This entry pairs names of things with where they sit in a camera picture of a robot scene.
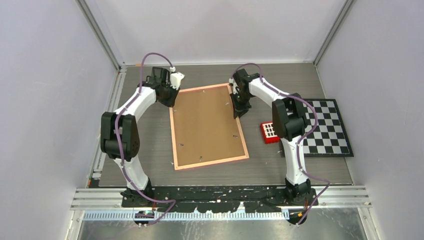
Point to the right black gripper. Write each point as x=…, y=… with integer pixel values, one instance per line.
x=239, y=110

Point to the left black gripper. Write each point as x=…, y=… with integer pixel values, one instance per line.
x=170, y=103

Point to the pink picture frame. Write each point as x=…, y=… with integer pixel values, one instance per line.
x=204, y=131

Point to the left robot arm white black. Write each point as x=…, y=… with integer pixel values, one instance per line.
x=119, y=134

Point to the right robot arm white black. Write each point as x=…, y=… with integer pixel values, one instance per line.
x=289, y=124

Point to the red white toy block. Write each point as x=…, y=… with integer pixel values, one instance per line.
x=268, y=134

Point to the black white checkerboard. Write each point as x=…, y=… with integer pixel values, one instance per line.
x=329, y=139

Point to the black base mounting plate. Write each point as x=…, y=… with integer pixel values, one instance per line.
x=218, y=199

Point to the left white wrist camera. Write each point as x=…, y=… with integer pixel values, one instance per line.
x=175, y=78

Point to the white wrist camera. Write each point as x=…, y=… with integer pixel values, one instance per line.
x=175, y=78
x=234, y=86

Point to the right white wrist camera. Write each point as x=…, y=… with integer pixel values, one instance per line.
x=234, y=86

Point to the aluminium rail frame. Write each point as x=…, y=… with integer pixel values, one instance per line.
x=106, y=205

